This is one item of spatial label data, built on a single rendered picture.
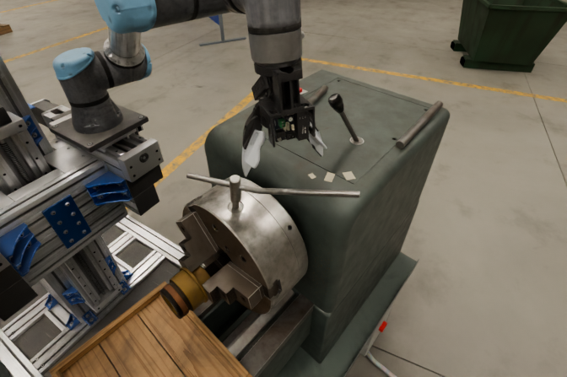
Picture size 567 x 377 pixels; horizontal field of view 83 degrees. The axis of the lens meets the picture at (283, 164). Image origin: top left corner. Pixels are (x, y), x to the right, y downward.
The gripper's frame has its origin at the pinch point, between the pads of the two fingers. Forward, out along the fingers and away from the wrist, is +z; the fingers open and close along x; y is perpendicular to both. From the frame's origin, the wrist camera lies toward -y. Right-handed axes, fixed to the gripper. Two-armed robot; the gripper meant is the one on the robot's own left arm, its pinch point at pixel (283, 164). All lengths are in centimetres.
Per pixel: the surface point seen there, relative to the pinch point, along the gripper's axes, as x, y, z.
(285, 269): -3.5, 5.6, 22.3
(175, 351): -32, 0, 45
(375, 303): 35, -11, 82
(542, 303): 145, -5, 142
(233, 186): -9.8, -2.2, 3.5
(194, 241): -20.2, -6.0, 18.0
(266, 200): -3.2, -4.8, 11.4
